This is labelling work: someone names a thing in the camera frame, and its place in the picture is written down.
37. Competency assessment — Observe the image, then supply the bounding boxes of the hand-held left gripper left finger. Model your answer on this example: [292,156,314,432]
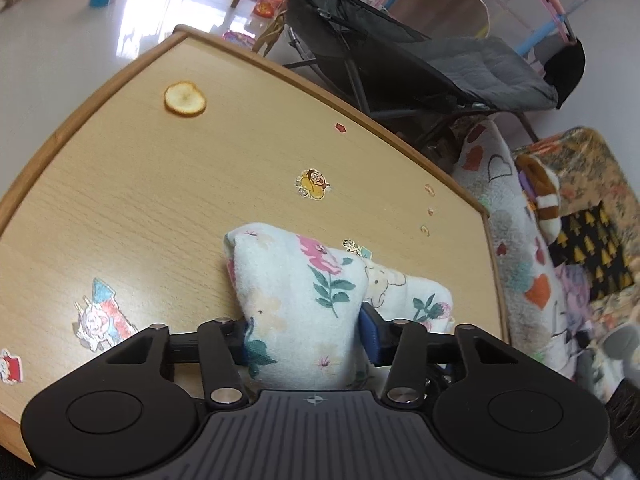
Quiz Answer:
[106,316,252,407]

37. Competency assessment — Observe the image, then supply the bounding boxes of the dried orange slice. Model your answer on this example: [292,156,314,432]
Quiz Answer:
[164,81,207,117]

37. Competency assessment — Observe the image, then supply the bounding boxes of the grey folding chair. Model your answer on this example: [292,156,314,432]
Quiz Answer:
[280,0,586,151]

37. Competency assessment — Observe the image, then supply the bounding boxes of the monkey cartoon sticker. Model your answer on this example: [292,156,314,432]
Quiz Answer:
[295,168,332,201]

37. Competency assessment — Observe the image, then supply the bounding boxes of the wooden table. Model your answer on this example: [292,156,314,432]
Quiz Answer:
[0,25,511,466]

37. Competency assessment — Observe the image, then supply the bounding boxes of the large cartoon sticker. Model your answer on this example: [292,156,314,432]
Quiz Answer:
[72,277,138,353]

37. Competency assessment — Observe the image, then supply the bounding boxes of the heart print quilt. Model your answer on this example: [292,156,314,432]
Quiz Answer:
[450,120,601,391]

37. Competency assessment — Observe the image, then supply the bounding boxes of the yellow floral blanket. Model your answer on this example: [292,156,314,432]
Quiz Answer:
[512,127,640,341]

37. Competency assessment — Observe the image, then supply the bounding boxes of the red white cartoon sticker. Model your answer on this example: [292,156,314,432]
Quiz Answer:
[0,348,23,385]

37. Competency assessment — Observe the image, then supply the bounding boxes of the white floral baby garment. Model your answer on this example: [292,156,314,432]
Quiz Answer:
[222,221,456,391]

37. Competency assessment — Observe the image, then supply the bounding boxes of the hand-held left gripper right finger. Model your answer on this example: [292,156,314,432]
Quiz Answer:
[358,301,523,407]

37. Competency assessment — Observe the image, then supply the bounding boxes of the straw rope bundle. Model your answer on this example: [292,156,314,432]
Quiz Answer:
[252,10,287,53]

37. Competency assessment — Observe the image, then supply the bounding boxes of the lavender cloth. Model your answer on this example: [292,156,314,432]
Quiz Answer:
[552,262,598,333]

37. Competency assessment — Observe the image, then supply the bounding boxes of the black cushion gold trees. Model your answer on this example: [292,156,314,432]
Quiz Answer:
[547,201,636,301]

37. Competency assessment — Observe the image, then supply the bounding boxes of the brown white plush toy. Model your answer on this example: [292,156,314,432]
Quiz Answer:
[515,154,563,236]

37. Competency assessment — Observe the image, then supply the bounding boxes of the pink toy drum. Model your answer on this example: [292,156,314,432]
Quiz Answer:
[221,30,257,50]

